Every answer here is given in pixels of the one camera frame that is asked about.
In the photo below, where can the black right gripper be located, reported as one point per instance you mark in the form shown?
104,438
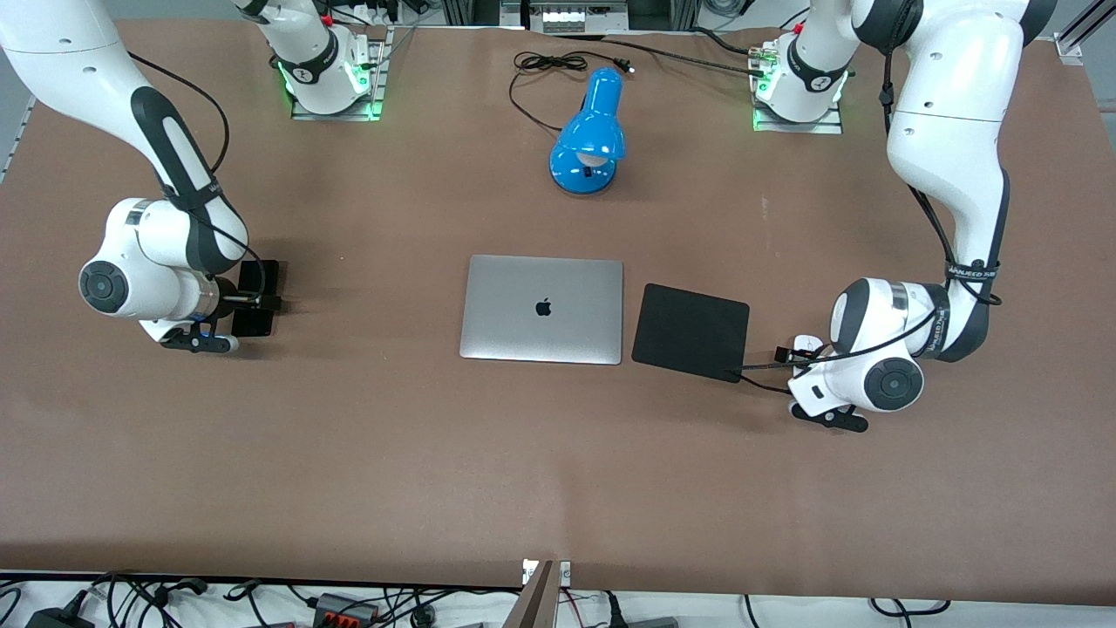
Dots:
234,302

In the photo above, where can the white computer mouse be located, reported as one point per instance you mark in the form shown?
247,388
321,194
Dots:
808,342

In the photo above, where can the black smartphone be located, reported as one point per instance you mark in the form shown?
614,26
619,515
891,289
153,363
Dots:
259,277

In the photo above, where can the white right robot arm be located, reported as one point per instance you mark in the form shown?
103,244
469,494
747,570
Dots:
52,52

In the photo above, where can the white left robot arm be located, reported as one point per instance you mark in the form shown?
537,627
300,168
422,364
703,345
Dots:
950,105

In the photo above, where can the black mouse pad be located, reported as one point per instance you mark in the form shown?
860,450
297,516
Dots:
690,331

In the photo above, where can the silver closed laptop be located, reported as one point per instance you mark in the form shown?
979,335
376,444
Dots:
540,331

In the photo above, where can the blue desk lamp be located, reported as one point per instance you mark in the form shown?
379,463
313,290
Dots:
593,131

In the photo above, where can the grey box with orange connectors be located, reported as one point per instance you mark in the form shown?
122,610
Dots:
344,609

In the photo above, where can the black power adapter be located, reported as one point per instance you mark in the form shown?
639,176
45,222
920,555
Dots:
57,620

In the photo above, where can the white power strip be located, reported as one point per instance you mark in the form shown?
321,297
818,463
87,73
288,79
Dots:
575,16

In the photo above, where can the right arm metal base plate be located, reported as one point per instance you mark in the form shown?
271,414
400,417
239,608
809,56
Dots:
340,116

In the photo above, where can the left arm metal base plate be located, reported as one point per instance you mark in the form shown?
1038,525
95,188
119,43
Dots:
819,128

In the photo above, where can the small metal post bracket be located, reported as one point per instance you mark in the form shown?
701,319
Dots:
565,573

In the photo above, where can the brown camera support post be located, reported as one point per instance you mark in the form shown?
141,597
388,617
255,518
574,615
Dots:
534,602

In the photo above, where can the aluminium corner bracket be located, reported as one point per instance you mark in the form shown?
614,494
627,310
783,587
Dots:
1070,48

